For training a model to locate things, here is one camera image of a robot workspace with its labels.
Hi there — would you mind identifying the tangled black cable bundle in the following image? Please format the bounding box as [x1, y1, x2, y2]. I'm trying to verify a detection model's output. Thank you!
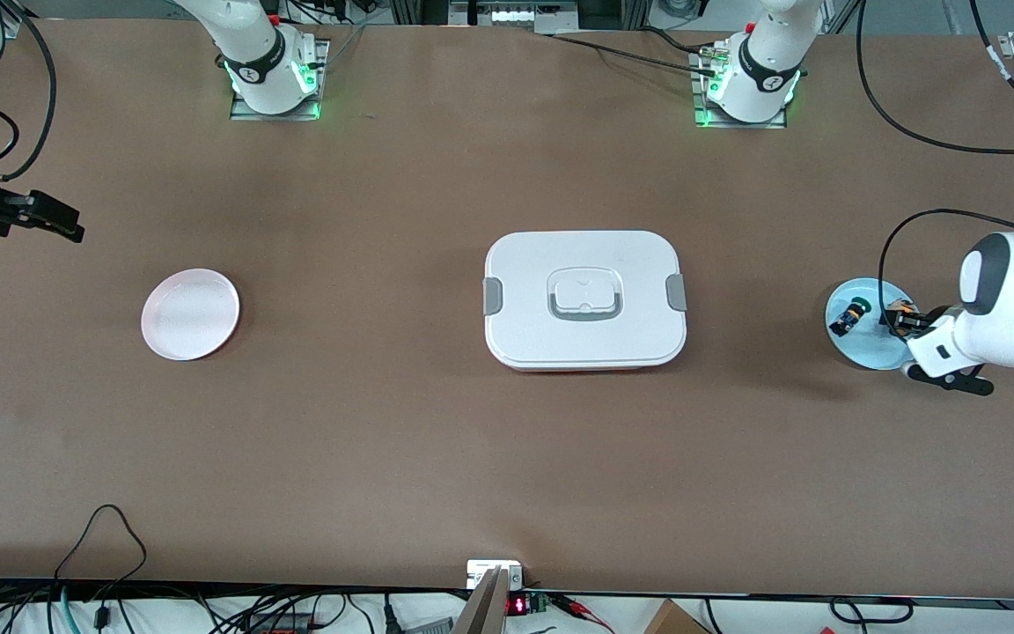
[0, 581, 385, 634]

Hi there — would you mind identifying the brown cardboard box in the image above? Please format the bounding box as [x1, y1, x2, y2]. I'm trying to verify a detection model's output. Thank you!
[643, 599, 712, 634]

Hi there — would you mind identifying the black cable to arm base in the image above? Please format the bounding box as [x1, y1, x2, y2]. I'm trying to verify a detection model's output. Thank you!
[549, 26, 724, 76]

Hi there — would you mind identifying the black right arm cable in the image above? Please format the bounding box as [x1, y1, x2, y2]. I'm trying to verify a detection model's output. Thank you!
[0, 0, 59, 183]

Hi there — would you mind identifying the white round plate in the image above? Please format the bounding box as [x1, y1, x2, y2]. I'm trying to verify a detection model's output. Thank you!
[141, 269, 241, 362]

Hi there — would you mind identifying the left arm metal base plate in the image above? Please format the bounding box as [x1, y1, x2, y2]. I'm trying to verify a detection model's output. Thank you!
[692, 48, 788, 130]

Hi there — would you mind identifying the light blue round plate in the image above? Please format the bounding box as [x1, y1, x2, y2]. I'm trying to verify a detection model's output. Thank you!
[825, 278, 922, 371]

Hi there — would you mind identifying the white lidded plastic box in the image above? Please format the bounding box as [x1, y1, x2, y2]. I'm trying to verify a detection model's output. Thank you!
[483, 231, 688, 372]

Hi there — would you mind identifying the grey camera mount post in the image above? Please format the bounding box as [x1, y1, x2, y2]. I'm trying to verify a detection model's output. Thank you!
[452, 566, 510, 634]

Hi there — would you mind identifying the red clip lead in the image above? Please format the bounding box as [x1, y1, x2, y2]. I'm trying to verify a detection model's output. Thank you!
[551, 594, 615, 633]

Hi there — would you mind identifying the black looped table cable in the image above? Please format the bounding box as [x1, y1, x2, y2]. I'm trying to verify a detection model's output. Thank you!
[54, 504, 149, 586]

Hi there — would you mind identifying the thin black cable loop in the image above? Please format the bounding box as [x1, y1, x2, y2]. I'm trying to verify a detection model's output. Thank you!
[828, 597, 915, 626]

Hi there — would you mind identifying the white metal bracket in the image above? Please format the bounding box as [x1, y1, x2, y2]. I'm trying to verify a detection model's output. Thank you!
[467, 560, 524, 591]

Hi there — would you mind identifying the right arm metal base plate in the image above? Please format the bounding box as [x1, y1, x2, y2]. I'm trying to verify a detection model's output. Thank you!
[230, 40, 330, 122]

